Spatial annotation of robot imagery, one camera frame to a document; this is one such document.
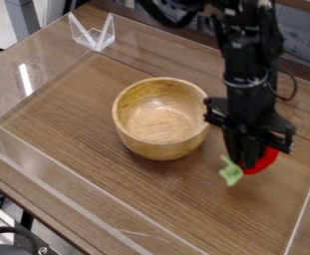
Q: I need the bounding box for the black clamp base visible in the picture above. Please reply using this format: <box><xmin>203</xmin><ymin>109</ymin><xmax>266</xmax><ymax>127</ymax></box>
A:
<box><xmin>0</xmin><ymin>226</ymin><xmax>62</xmax><ymax>255</ymax></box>

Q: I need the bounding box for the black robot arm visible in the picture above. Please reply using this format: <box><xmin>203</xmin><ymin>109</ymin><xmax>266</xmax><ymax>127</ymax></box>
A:
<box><xmin>141</xmin><ymin>0</ymin><xmax>296</xmax><ymax>173</ymax></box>

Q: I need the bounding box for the red plush strawberry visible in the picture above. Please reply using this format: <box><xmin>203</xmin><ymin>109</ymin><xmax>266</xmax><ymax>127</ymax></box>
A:
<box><xmin>218</xmin><ymin>146</ymin><xmax>280</xmax><ymax>186</ymax></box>

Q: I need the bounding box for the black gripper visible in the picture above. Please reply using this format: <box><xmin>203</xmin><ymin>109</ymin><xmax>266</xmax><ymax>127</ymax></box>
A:
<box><xmin>203</xmin><ymin>97</ymin><xmax>296</xmax><ymax>168</ymax></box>

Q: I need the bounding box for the clear acrylic tray enclosure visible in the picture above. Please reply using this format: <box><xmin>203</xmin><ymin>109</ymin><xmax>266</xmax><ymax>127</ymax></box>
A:
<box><xmin>0</xmin><ymin>11</ymin><xmax>310</xmax><ymax>255</ymax></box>

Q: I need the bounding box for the wooden bowl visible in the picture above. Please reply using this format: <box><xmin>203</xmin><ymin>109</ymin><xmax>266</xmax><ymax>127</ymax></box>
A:
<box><xmin>112</xmin><ymin>77</ymin><xmax>209</xmax><ymax>160</ymax></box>

